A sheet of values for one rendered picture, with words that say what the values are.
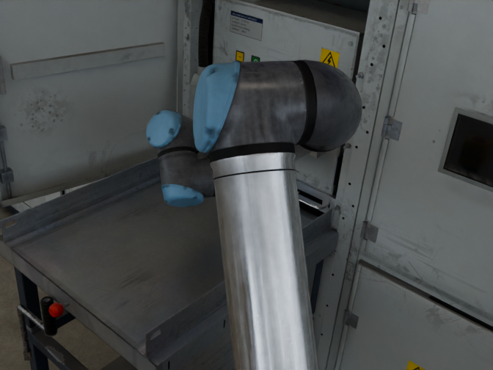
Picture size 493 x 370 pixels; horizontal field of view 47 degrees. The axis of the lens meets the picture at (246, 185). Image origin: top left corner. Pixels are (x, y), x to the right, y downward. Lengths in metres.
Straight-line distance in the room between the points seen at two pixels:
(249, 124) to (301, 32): 0.88
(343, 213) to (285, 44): 0.49
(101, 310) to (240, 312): 0.66
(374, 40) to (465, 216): 0.46
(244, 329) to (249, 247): 0.10
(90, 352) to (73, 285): 1.04
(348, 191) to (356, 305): 0.34
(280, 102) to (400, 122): 0.70
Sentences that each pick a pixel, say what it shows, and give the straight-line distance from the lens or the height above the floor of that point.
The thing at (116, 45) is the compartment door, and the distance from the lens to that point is 1.75.
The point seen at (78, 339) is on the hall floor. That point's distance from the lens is 2.51.
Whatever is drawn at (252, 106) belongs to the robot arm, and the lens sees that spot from 0.72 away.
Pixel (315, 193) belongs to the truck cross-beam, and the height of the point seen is 0.92.
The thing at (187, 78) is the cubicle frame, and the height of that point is 1.13.
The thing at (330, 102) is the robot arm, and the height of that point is 1.48.
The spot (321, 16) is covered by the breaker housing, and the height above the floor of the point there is 1.39.
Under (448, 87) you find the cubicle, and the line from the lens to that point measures 1.34.
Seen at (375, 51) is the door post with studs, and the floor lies 1.37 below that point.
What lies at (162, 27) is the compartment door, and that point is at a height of 1.28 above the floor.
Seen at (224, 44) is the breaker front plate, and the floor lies 1.26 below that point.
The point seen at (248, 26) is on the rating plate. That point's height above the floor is 1.33.
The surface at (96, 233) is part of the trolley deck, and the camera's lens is 1.60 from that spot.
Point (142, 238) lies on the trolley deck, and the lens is 1.56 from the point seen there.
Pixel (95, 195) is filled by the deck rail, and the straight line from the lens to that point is 1.71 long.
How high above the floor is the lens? 1.75
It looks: 30 degrees down
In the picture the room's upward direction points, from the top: 5 degrees clockwise
